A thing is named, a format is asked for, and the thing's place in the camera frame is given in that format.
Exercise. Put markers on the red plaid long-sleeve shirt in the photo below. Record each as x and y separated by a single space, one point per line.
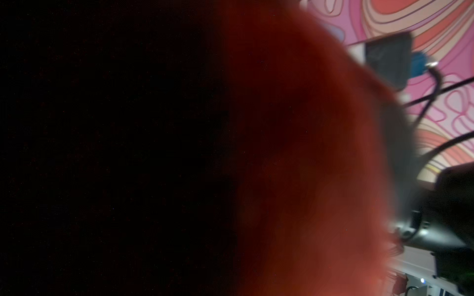
188 148

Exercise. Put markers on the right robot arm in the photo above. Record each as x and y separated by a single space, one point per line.
436 231

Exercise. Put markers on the black clothes rack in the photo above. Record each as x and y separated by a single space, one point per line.
445 90

